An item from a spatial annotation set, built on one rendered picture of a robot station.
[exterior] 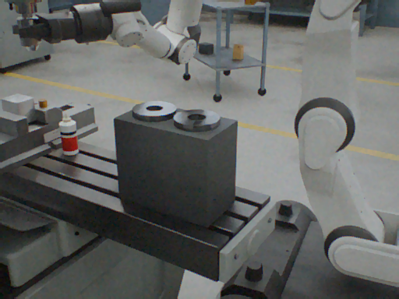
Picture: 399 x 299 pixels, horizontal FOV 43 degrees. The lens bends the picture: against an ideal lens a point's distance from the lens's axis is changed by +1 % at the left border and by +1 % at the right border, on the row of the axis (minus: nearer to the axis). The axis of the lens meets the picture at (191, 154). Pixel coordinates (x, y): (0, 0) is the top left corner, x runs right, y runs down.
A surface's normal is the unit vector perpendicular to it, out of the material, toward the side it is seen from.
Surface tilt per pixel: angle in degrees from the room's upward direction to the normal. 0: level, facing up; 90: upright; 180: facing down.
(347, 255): 90
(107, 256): 90
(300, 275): 0
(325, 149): 90
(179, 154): 90
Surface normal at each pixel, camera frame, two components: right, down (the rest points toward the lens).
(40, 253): 0.84, 0.22
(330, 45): -0.29, 0.74
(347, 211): -0.40, 0.39
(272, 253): 0.00, -0.91
